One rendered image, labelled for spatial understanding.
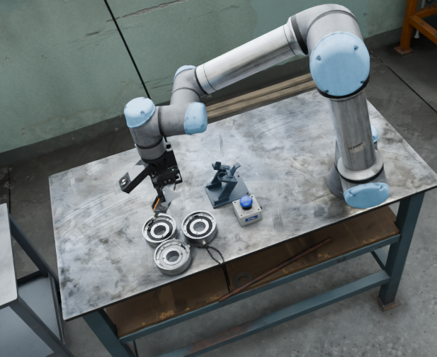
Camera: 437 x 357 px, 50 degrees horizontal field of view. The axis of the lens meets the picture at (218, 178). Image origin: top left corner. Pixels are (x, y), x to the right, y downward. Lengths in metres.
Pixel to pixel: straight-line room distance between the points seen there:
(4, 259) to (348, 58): 1.33
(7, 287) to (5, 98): 1.49
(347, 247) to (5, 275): 1.17
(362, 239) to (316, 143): 0.37
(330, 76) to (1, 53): 2.12
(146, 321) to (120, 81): 1.71
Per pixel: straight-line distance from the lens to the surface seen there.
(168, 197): 1.35
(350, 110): 1.11
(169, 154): 1.26
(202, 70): 1.22
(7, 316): 2.30
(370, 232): 1.76
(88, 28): 2.79
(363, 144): 1.19
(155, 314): 1.64
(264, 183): 1.56
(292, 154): 1.65
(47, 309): 2.22
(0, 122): 3.08
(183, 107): 1.15
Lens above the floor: 1.97
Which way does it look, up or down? 47 degrees down
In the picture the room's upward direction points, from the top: 12 degrees counter-clockwise
